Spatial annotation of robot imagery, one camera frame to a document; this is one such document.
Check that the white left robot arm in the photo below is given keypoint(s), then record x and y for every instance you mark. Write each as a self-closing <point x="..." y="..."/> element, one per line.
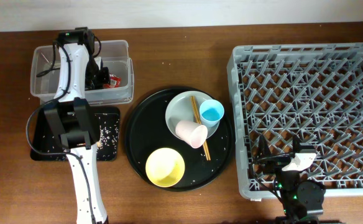
<point x="72" y="121"/>

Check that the grey plastic dishwasher rack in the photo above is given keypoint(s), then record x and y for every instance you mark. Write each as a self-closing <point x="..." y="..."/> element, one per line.
<point x="313" y="91"/>

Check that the red snack wrapper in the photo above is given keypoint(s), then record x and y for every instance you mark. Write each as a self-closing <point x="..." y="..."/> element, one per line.
<point x="113" y="82"/>

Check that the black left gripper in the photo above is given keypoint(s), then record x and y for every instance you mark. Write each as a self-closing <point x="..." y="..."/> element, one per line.
<point x="105" y="79"/>

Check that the yellow plastic bowl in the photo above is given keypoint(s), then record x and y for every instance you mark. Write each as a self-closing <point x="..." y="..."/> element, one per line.
<point x="165" y="167"/>

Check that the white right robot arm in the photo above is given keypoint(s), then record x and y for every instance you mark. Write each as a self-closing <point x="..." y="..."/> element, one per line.
<point x="302" y="200"/>

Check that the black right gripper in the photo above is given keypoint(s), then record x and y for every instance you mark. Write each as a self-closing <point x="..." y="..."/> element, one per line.
<point x="276" y="162"/>

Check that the clear plastic storage bin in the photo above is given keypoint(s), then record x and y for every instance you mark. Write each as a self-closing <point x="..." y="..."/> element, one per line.
<point x="115" y="56"/>

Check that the round black tray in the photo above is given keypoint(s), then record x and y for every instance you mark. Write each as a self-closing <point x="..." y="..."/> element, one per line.
<point x="146" y="131"/>

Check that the pink plastic cup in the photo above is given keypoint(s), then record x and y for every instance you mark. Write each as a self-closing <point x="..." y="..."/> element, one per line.
<point x="192" y="133"/>

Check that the grey round plate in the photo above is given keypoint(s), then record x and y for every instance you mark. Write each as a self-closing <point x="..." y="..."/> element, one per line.
<point x="180" y="108"/>

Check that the light blue plastic cup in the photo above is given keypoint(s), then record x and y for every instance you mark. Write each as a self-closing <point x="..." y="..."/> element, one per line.
<point x="211" y="112"/>

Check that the black rectangular tray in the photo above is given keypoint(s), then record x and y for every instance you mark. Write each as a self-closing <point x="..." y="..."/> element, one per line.
<point x="108" y="119"/>

